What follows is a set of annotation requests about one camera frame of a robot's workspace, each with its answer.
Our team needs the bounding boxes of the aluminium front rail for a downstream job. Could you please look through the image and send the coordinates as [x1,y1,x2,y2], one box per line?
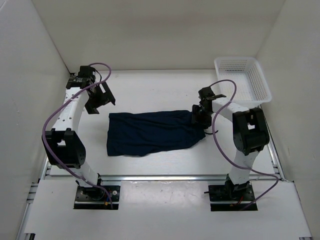
[44,174,276,182]

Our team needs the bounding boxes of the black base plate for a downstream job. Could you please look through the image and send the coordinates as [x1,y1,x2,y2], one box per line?
[204,184,258,212]
[73,185,121,210]

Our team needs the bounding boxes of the white plastic mesh basket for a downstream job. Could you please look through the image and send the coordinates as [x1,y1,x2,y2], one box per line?
[214,56,272,109]

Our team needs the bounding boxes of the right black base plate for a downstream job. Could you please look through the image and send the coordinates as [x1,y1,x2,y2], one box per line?
[204,184,258,212]

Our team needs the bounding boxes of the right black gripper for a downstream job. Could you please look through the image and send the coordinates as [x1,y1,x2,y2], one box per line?
[190,104,213,130]

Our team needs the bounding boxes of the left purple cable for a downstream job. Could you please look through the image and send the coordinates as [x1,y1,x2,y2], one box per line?
[41,62,113,208]

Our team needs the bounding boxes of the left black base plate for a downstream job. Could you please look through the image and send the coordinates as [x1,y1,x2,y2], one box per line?
[73,185,121,210]

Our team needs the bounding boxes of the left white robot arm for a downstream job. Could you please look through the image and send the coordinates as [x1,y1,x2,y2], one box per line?
[41,63,116,200]

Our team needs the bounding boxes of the navy blue shorts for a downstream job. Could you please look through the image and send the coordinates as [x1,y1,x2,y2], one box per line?
[106,110,206,157]

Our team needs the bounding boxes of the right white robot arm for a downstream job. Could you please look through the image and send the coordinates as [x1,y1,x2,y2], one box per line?
[191,86,270,200]

